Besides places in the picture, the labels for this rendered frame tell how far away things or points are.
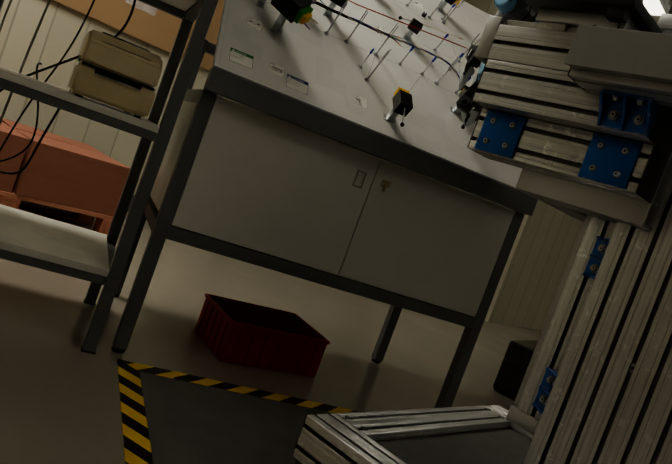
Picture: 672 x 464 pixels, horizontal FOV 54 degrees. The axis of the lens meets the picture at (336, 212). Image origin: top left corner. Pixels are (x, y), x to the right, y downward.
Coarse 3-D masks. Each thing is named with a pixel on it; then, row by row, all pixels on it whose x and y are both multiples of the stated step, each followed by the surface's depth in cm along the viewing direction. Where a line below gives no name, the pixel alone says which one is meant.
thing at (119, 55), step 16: (96, 32) 181; (96, 48) 177; (112, 48) 180; (128, 48) 183; (144, 48) 193; (80, 64) 182; (96, 64) 177; (112, 64) 179; (128, 64) 181; (144, 64) 183; (160, 64) 186; (80, 80) 174; (96, 80) 176; (112, 80) 178; (128, 80) 179; (144, 80) 182; (80, 96) 177; (96, 96) 176; (112, 96) 178; (128, 96) 180; (144, 96) 181; (128, 112) 205; (144, 112) 182
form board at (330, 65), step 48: (240, 0) 206; (384, 0) 250; (432, 0) 270; (240, 48) 193; (288, 48) 205; (336, 48) 217; (384, 48) 232; (432, 48) 248; (288, 96) 192; (336, 96) 203; (384, 96) 216; (432, 96) 230; (432, 144) 214
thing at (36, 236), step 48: (0, 0) 201; (144, 0) 215; (192, 0) 196; (192, 48) 179; (48, 96) 170; (144, 144) 222; (144, 192) 181; (0, 240) 172; (48, 240) 190; (96, 240) 212; (96, 288) 225; (96, 336) 184
